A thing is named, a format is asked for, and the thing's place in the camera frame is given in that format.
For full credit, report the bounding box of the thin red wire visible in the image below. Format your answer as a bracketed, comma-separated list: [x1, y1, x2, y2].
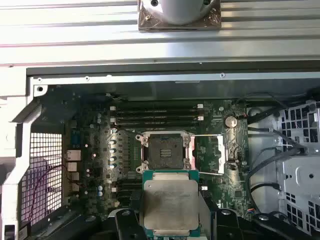
[26, 163, 65, 222]

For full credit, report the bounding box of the round silver coin battery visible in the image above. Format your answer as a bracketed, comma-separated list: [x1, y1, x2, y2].
[224, 114, 238, 129]

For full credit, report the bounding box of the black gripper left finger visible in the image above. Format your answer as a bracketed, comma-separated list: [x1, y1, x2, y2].
[27, 189, 146, 240]

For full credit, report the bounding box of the RAM slot with white clips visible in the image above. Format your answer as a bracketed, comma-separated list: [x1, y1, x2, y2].
[109, 103, 205, 110]
[109, 115, 205, 122]

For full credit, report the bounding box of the black wire with plug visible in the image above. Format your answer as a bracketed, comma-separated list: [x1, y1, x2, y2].
[249, 182, 280, 195]

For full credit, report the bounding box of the blue rear port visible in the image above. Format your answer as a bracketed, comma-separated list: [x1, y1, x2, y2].
[71, 130, 81, 147]

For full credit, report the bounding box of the silver CPU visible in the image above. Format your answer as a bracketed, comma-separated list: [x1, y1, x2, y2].
[139, 169, 201, 238]

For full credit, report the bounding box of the square brown base plate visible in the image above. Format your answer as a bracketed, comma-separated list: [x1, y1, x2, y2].
[137, 0, 222, 32]

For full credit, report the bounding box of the metal socket cover frame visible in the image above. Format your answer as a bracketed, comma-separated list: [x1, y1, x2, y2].
[189, 134, 225, 176]

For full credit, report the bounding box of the metal CPU socket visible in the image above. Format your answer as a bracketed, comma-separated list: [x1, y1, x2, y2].
[136, 129, 196, 175]

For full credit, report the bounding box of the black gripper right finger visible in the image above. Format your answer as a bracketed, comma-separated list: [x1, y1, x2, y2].
[201, 190, 313, 240]

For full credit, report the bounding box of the perforated metal disk bay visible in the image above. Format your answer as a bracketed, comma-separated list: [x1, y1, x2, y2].
[273, 98, 320, 240]

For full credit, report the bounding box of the thick grey wire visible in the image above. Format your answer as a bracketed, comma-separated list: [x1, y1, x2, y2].
[269, 128, 309, 154]

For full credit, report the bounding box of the green motherboard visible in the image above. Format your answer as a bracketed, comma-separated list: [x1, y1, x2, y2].
[62, 98, 251, 221]

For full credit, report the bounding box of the grey metal PC case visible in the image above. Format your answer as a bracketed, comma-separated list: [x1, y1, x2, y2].
[0, 59, 320, 240]

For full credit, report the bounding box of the black RAM slot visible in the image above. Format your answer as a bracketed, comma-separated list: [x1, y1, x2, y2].
[117, 180, 144, 186]
[109, 120, 205, 127]
[111, 185, 143, 192]
[117, 191, 141, 198]
[109, 109, 205, 116]

